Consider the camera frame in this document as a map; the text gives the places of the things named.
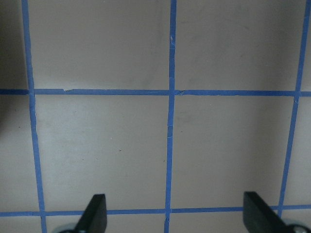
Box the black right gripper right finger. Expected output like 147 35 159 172
243 191 311 233

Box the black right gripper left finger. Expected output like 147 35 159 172
55 193 108 233

